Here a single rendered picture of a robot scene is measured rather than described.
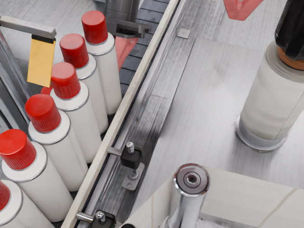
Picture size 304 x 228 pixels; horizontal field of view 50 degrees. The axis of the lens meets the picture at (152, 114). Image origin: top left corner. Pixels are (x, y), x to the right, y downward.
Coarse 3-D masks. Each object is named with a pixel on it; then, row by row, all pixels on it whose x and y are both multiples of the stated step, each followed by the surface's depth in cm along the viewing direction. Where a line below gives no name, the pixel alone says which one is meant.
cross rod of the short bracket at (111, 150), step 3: (108, 147) 53; (111, 147) 53; (108, 150) 53; (111, 150) 53; (114, 150) 53; (117, 150) 53; (120, 150) 53; (108, 153) 53; (111, 153) 53; (114, 153) 53; (117, 153) 53; (120, 153) 53; (117, 156) 53
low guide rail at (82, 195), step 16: (176, 0) 75; (160, 32) 68; (144, 64) 63; (128, 96) 59; (112, 128) 55; (96, 160) 51; (96, 176) 52; (80, 192) 48; (80, 208) 48; (64, 224) 46
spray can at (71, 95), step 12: (60, 72) 39; (72, 72) 39; (60, 84) 39; (72, 84) 40; (84, 84) 44; (60, 96) 41; (72, 96) 41; (84, 96) 42; (60, 108) 42; (72, 108) 42; (84, 108) 43; (72, 120) 44; (84, 120) 45; (84, 132) 47; (96, 132) 50; (84, 144) 49; (96, 144) 52; (84, 156) 52
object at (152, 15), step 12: (144, 0) 80; (156, 0) 80; (168, 0) 80; (144, 12) 77; (156, 12) 77; (156, 24) 75; (168, 24) 75; (144, 48) 70; (156, 48) 70; (132, 60) 68; (120, 72) 66; (132, 72) 66; (120, 84) 65; (108, 120) 60; (108, 156) 56; (96, 180) 53; (84, 204) 51
